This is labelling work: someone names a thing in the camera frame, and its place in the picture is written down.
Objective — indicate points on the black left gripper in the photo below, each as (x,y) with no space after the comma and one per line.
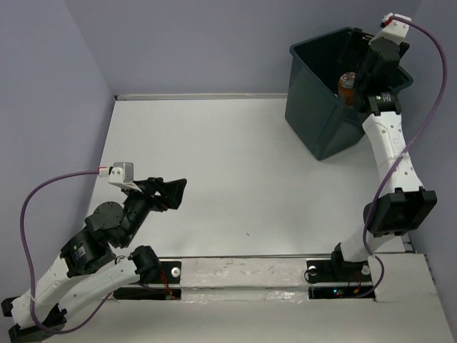
(173,191)

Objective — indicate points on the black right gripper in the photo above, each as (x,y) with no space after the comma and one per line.
(359,42)

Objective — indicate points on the orange label bottle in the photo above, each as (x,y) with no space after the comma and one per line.
(346,91)

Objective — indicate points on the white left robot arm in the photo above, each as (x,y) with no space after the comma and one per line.
(87,268)

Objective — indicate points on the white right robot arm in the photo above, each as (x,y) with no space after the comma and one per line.
(401,202)

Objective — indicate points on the dark green plastic bin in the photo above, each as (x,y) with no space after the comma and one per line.
(313,110)

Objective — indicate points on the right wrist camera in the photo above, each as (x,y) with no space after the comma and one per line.
(394,27)

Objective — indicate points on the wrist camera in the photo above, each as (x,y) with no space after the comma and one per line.
(394,27)
(119,174)

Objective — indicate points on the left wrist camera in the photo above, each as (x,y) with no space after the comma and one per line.
(119,174)

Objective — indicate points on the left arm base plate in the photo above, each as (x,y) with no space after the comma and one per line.
(165,285)

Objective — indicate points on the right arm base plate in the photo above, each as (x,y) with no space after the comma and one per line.
(325,281)

